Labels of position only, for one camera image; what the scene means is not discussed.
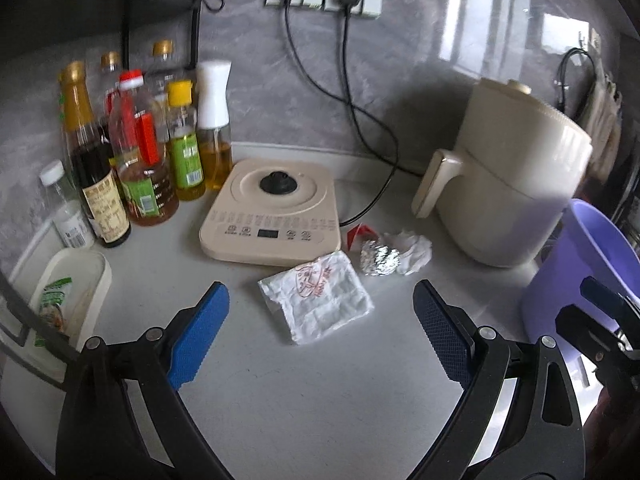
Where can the white plastic tray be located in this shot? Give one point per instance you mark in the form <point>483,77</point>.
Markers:
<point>90,280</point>

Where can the green label bottle yellow cap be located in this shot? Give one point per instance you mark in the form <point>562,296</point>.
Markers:
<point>186,160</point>

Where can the green sauce packet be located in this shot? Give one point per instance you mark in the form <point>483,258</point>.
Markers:
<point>52,310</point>

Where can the cream induction cooker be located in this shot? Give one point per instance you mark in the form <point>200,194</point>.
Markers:
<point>280,210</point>

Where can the aluminium foil ball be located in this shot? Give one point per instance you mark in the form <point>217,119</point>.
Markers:
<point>380,260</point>

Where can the amber bottle red cap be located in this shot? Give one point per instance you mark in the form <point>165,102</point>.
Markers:
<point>145,190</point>

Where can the purple plastic bucket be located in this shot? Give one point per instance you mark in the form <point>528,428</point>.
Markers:
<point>555,270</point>

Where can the hanging cream towel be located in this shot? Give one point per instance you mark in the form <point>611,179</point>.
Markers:
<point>602,125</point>

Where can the dark sauce bottle gold cap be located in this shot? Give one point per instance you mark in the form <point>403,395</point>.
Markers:
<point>95,180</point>

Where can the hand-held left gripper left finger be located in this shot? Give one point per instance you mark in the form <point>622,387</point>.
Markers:
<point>197,330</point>

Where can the small clear bottle white cap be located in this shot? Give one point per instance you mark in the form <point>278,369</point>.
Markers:
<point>67,215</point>

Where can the small red wrapper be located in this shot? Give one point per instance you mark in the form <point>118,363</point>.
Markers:
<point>356,232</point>

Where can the white top oil sprayer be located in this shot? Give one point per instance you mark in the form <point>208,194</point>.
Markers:
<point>214,110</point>

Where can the white paper bag red print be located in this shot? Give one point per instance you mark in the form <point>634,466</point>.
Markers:
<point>315,295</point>

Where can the white tissue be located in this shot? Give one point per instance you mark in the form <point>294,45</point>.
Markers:
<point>415,255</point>

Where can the clear bottle gold cap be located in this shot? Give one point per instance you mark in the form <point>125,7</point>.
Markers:
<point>111,62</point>
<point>162,50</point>

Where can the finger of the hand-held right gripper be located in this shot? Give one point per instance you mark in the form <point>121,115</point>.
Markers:
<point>585,332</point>
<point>607,297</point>

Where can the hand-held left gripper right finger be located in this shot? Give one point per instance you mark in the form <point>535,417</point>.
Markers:
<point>440,330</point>

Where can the cream air fryer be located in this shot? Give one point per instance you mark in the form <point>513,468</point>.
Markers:
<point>510,200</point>

